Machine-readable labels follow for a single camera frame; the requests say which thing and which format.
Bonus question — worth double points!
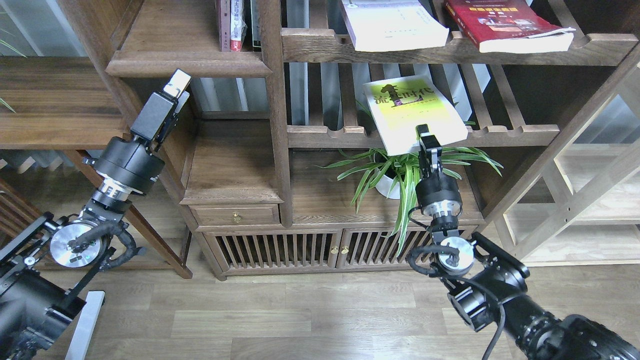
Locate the yellow green cover book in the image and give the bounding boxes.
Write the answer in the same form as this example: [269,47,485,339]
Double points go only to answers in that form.
[363,75,468,156]

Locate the green spider plant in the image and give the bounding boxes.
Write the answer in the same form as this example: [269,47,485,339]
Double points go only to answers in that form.
[326,146,503,255]

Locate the white plant pot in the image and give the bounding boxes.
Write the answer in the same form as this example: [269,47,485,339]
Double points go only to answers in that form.
[373,148,420,205]

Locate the white metal post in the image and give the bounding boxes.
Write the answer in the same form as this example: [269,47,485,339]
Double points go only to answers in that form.
[64,291,106,360]

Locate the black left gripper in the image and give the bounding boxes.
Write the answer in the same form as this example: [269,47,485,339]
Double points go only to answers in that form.
[94,69,192,195]

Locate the dark wooden side table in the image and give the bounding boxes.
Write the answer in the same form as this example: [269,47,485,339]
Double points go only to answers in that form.
[0,56,194,279]

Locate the red white upright book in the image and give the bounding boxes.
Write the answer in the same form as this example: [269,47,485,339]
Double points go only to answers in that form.
[229,0,246,52]

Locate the dark upright book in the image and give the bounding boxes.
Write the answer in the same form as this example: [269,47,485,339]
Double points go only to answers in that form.
[249,0,262,51]

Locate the dark wooden bookshelf cabinet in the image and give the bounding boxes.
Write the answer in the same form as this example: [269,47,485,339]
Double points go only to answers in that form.
[58,0,639,280]

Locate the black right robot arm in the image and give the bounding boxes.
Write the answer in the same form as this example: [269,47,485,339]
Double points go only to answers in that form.
[407,124,639,360]

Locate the light wooden shelf frame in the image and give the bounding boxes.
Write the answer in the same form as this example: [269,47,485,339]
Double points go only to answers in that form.
[493,65,640,266]

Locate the slatted wooden rack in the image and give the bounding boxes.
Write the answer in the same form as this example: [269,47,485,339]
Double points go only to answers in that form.
[0,179,43,247]

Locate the brass drawer knob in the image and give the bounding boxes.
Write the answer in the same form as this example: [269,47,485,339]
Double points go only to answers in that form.
[232,212,243,224]

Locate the white lilac cover book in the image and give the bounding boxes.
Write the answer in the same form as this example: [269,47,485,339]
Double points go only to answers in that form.
[341,0,450,52]

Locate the pink spine upright book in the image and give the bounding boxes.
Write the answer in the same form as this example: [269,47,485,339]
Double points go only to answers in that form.
[217,0,231,52]

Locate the red cover book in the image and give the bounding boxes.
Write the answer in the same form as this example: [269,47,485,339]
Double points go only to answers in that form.
[444,0,575,54]

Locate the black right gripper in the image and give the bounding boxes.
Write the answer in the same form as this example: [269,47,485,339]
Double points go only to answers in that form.
[416,124,463,218]

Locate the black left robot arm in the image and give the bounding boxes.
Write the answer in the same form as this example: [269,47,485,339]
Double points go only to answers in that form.
[0,69,191,360]

